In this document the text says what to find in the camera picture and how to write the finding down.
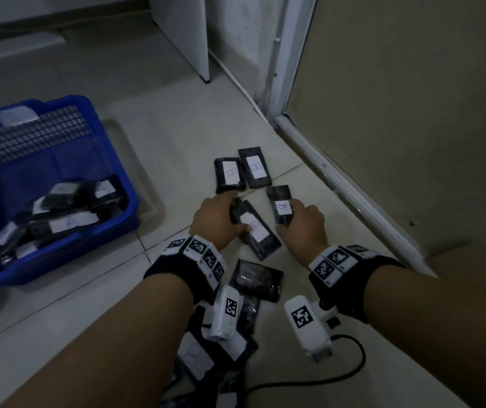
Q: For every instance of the beige door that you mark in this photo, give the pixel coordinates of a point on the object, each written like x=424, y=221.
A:
x=417, y=114

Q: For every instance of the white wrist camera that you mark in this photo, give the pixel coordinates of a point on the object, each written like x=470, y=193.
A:
x=224, y=314
x=306, y=327

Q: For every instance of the person's right thumb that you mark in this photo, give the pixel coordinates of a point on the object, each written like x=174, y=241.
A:
x=283, y=233

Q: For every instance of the white threshold rail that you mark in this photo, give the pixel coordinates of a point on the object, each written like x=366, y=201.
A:
x=353, y=195

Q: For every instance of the person's left forearm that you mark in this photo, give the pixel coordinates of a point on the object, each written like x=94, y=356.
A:
x=111, y=348

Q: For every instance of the white cabinet panel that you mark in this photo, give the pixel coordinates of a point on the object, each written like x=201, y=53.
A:
x=183, y=33

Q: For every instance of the person's right hand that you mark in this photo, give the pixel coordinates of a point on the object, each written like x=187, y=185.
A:
x=306, y=237

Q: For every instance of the pile of black packets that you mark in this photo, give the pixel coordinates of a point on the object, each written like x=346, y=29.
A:
x=62, y=212
x=209, y=365

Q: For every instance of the black unlabelled packet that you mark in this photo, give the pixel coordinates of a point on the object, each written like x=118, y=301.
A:
x=258, y=278

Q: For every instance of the person's left hand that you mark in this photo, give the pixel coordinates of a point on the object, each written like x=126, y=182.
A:
x=211, y=220

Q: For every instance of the white basket label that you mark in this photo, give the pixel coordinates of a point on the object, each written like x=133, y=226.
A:
x=15, y=115

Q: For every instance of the blue plastic basket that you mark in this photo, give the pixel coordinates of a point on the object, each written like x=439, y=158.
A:
x=26, y=165

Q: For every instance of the person's left thumb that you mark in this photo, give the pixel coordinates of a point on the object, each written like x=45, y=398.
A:
x=243, y=229

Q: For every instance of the brown cardboard box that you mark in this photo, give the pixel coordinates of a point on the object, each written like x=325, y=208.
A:
x=476, y=271

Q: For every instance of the person's right forearm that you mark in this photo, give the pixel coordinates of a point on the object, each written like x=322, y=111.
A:
x=434, y=322

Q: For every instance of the black wristband with marker tags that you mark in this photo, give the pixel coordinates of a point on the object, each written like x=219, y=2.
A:
x=345, y=276
x=192, y=263

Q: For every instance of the black labelled packet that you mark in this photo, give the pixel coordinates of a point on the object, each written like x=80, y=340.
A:
x=280, y=201
x=229, y=174
x=255, y=167
x=260, y=237

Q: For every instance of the white door frame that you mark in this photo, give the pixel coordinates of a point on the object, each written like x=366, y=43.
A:
x=289, y=55

